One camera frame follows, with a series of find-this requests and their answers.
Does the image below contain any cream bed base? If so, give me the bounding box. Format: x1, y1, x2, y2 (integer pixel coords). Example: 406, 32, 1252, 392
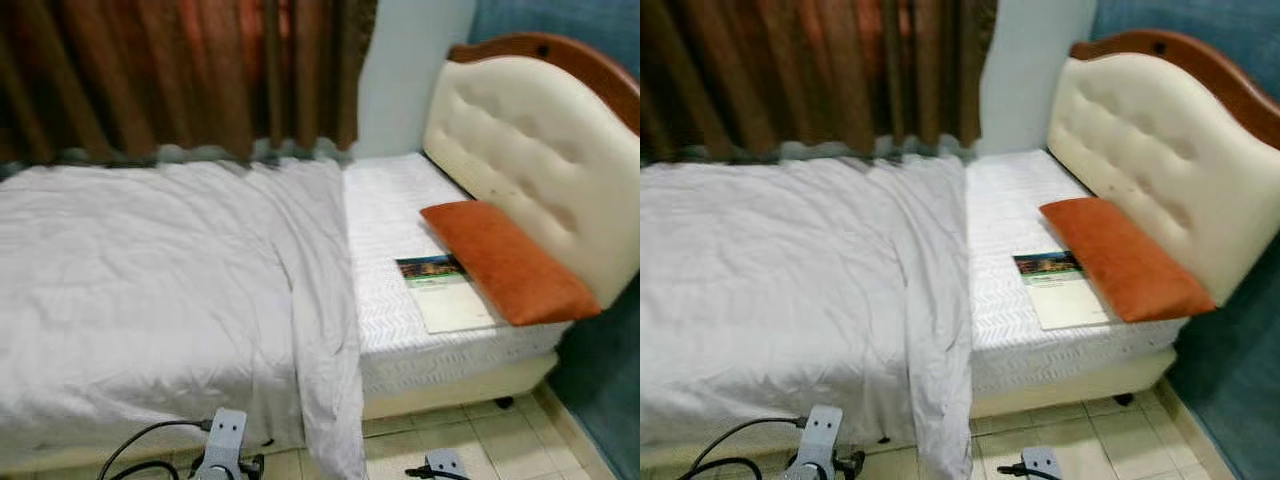
360, 350, 561, 421
968, 346, 1179, 419

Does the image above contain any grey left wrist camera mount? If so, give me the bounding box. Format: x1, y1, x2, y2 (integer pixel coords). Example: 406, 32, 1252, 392
798, 404, 845, 471
203, 407, 249, 473

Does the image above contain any mattress with white patterned sheet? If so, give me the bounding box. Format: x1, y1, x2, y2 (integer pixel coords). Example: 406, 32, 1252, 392
964, 149, 1191, 397
343, 152, 573, 399

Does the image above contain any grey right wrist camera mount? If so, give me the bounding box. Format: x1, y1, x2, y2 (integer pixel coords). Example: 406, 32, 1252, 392
1019, 446, 1064, 480
424, 448, 468, 480

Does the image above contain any brown wooden headboard frame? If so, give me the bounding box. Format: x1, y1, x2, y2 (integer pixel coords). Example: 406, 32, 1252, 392
1069, 28, 1280, 151
447, 32, 641, 136

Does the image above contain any grey bed blanket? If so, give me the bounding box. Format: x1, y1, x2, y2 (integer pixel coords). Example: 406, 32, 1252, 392
0, 158, 367, 480
640, 155, 977, 480

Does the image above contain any brown curtain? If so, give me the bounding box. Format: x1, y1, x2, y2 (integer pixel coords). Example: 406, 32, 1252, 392
640, 0, 999, 167
0, 0, 379, 167

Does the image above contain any orange pillow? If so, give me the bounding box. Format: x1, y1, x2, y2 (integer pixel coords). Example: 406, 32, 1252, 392
1039, 197, 1217, 324
419, 200, 603, 327

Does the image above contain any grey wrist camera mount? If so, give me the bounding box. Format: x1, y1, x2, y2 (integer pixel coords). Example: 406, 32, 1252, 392
424, 448, 468, 480
798, 404, 845, 471
203, 407, 249, 473
1019, 446, 1064, 480

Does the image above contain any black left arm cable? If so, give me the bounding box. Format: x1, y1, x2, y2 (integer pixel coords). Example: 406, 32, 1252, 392
678, 416, 807, 480
96, 419, 213, 480

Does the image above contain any cream tufted headboard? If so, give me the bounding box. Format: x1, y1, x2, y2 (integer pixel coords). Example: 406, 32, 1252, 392
1046, 52, 1280, 307
422, 56, 641, 309

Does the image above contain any white book with city photo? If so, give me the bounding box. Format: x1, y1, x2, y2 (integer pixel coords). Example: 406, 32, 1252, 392
1012, 250, 1113, 331
396, 254, 499, 335

